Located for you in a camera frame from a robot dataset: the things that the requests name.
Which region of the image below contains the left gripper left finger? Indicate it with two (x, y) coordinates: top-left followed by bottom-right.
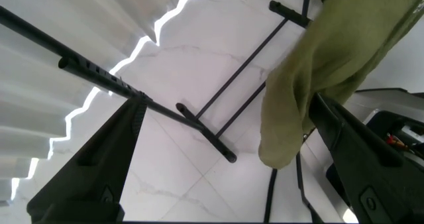
(26, 96), (148, 223)

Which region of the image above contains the black clothes rack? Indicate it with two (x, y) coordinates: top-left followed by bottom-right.
(0, 0), (314, 164)

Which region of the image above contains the green shirt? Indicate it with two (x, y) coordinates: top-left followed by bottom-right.
(258, 0), (424, 170)

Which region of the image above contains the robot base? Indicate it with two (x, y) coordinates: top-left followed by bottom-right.
(295, 87), (424, 223)

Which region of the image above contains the white curtain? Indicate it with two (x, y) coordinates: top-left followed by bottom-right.
(0, 0), (211, 207)

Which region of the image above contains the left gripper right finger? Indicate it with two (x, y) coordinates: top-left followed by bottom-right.
(307, 93), (424, 223)

